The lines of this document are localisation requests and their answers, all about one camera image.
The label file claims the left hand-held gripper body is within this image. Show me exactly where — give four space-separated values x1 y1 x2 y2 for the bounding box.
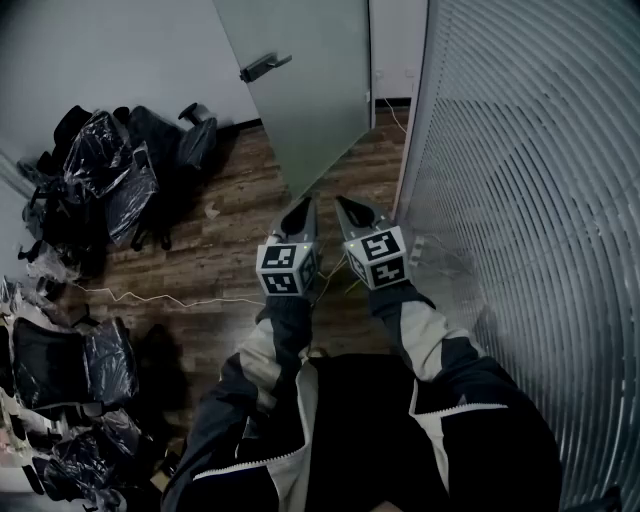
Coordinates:
255 230 320 299

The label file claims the black office chair with armrest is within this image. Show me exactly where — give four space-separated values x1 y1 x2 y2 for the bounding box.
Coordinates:
127 102 220 174

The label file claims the person's black and white jacket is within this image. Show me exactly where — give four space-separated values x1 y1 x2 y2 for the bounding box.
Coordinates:
159 349 564 512

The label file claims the person's left forearm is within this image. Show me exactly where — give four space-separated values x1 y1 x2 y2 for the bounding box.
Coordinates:
219 293 315 416

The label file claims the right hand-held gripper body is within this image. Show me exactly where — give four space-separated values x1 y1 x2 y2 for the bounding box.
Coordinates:
343 224 411 291

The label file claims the thin white wall cable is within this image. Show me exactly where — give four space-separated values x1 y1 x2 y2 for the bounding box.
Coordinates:
381 96 408 135

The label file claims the long white floor cable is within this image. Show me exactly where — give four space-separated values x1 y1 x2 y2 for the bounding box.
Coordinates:
74 283 267 309

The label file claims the heap of black chair parts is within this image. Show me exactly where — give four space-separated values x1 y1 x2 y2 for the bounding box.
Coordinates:
17 149 109 281

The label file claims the window blinds partition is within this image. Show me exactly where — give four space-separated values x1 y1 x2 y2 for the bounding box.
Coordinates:
392 0 640 512

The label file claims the thin yellow wire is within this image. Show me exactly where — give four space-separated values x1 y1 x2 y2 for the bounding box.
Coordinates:
317 238 362 301

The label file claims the plastic-wrapped black chair back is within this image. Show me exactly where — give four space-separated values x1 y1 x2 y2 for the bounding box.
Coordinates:
9 315 140 409

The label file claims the heap of plastic-wrapped chair parts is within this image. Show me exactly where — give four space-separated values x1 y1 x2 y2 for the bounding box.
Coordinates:
0 399 186 512

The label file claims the plastic-wrapped black office chair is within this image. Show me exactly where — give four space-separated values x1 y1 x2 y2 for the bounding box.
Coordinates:
62 107 161 247

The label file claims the frosted glass door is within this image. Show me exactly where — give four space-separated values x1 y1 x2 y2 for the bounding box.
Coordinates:
212 0 375 200

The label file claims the metal door lever handle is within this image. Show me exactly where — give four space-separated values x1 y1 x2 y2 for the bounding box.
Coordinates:
238 52 294 84

